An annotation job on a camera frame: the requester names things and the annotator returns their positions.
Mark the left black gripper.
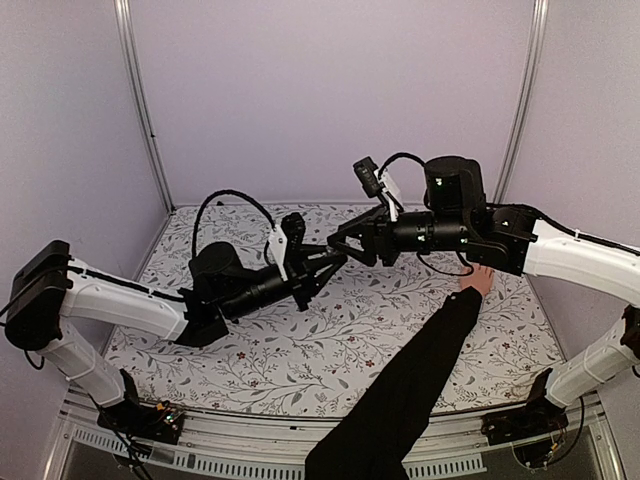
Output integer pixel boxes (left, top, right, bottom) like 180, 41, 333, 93
221, 244, 348, 323

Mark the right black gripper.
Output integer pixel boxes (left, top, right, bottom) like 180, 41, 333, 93
327, 203, 471, 267

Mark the black sleeved forearm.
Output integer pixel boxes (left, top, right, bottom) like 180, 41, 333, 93
305, 287, 483, 479

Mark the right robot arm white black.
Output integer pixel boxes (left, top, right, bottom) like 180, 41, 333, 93
328, 156, 639, 436

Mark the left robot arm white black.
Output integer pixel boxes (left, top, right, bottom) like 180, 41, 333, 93
1, 213, 347, 434

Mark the person's bare hand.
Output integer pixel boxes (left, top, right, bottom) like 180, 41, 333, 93
459, 264, 495, 297

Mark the floral patterned table mat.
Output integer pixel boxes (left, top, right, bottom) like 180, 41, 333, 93
97, 202, 569, 419

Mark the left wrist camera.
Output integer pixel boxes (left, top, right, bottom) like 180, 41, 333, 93
268, 212, 306, 281

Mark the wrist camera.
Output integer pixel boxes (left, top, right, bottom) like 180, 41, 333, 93
268, 212, 306, 281
353, 157, 404, 222

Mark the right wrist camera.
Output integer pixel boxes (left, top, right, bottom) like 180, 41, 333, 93
353, 157, 404, 222

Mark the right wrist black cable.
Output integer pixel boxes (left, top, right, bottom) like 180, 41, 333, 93
379, 152, 429, 176

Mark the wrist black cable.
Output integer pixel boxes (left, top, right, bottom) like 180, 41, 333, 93
379, 152, 429, 176
192, 188, 279, 261

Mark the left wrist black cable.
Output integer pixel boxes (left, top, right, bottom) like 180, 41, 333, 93
192, 188, 279, 261

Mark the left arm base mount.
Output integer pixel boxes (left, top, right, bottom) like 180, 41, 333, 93
97, 369, 184, 445

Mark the front aluminium rail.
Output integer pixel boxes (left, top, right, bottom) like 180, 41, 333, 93
44, 389, 626, 480

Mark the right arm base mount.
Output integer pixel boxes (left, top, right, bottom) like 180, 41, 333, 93
481, 368, 568, 469

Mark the right aluminium frame post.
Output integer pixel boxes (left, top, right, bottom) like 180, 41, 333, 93
493, 0, 549, 203

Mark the aluminium frame post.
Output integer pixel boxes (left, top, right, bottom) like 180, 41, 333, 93
114, 0, 176, 214
493, 0, 549, 203

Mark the left aluminium frame post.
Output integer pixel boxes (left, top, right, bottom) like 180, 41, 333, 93
114, 0, 176, 214

